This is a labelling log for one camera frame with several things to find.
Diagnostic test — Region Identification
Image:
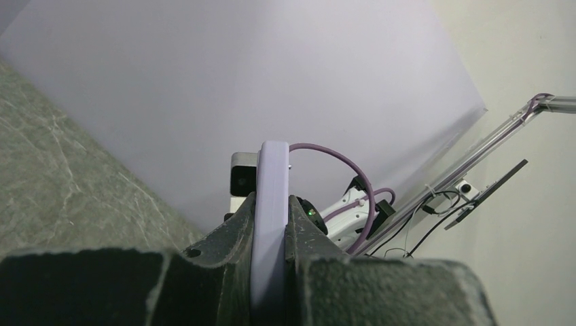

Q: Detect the aluminium frame strut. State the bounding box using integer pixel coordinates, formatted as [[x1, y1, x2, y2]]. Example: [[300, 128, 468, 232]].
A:
[[353, 93, 575, 257]]

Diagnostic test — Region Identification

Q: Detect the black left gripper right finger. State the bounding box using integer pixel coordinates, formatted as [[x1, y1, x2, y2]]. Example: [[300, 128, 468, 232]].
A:
[[285, 196, 497, 325]]

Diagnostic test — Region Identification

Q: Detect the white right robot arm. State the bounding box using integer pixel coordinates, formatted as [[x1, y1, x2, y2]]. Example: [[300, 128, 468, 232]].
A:
[[298, 176, 396, 251]]

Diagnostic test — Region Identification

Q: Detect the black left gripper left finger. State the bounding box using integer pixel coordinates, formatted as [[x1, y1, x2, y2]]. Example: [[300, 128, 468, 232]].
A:
[[1, 194, 255, 325]]

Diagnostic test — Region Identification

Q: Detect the phone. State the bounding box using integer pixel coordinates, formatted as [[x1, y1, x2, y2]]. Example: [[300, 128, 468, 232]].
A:
[[250, 141, 289, 318]]

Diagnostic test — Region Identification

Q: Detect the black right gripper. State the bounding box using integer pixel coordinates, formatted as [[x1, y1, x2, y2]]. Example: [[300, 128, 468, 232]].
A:
[[297, 197, 328, 235]]

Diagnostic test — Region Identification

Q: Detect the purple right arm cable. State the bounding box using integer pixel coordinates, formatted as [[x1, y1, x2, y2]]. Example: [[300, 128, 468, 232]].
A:
[[288, 143, 397, 255]]

